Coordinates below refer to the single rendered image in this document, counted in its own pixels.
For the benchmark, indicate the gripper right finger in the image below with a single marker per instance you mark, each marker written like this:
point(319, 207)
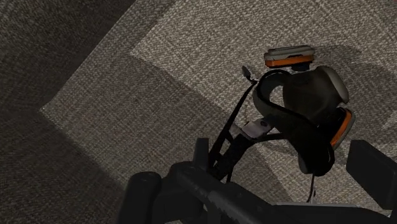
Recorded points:
point(372, 167)

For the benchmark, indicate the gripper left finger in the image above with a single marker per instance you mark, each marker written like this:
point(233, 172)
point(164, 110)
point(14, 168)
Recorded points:
point(201, 152)

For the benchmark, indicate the grey fabric sofa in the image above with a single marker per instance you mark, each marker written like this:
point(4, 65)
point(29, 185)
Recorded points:
point(186, 46)

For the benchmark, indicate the black respirator mask orange filters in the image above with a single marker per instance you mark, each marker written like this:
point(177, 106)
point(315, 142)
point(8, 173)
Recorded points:
point(307, 99)

